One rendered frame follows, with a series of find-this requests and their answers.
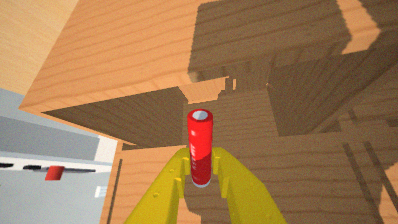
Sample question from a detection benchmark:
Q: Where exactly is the red battery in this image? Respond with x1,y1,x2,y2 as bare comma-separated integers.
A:
187,109,213,188

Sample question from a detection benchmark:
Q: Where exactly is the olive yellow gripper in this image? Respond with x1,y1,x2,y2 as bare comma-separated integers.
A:
123,147,287,224

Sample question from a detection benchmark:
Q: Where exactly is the brown wooden chest of drawers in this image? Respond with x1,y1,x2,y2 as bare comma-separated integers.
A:
99,112,398,224

